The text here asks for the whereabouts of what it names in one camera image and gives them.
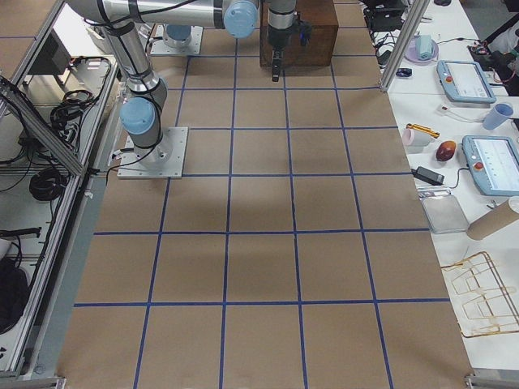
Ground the aluminium frame post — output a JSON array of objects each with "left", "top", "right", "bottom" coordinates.
[{"left": 380, "top": 0, "right": 429, "bottom": 92}]

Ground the blue teach pendant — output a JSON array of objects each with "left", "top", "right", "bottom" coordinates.
[
  {"left": 436, "top": 60, "right": 496, "bottom": 104},
  {"left": 461, "top": 135, "right": 518, "bottom": 196}
]

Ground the blue teach pendant far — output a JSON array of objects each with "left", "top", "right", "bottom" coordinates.
[{"left": 436, "top": 60, "right": 496, "bottom": 104}]

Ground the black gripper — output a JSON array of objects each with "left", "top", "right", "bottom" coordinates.
[{"left": 268, "top": 26, "right": 292, "bottom": 82}]

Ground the red mango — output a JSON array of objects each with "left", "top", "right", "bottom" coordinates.
[{"left": 435, "top": 140, "right": 457, "bottom": 162}]

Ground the purple plate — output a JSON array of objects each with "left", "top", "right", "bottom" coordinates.
[{"left": 405, "top": 40, "right": 439, "bottom": 65}]

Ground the grey metal tray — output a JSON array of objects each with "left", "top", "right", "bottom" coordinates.
[{"left": 421, "top": 195, "right": 469, "bottom": 234}]

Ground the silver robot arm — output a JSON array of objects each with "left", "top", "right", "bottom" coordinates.
[{"left": 68, "top": 1, "right": 261, "bottom": 166}]

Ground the blue teach pendant near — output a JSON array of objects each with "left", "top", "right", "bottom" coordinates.
[{"left": 461, "top": 135, "right": 518, "bottom": 196}]

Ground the blue plastic cup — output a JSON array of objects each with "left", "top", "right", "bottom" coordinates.
[{"left": 483, "top": 102, "right": 514, "bottom": 130}]

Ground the cardboard tube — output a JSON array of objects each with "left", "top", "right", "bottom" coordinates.
[{"left": 466, "top": 196, "right": 518, "bottom": 241}]

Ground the dark wooden drawer cabinet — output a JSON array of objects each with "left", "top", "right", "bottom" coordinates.
[{"left": 259, "top": 1, "right": 338, "bottom": 68}]

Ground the gold metal cylinder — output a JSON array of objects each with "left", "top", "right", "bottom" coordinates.
[{"left": 406, "top": 123, "right": 440, "bottom": 139}]

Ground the pink paper cup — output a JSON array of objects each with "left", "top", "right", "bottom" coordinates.
[{"left": 401, "top": 128, "right": 434, "bottom": 154}]

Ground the black power brick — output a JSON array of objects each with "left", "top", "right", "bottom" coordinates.
[{"left": 411, "top": 166, "right": 444, "bottom": 186}]

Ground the small black device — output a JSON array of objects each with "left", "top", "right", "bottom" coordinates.
[{"left": 396, "top": 67, "right": 413, "bottom": 79}]

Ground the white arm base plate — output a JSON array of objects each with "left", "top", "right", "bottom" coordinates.
[
  {"left": 117, "top": 127, "right": 188, "bottom": 179},
  {"left": 149, "top": 24, "right": 204, "bottom": 57}
]

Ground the gold wire rack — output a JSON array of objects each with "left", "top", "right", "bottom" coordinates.
[{"left": 440, "top": 251, "right": 518, "bottom": 339}]

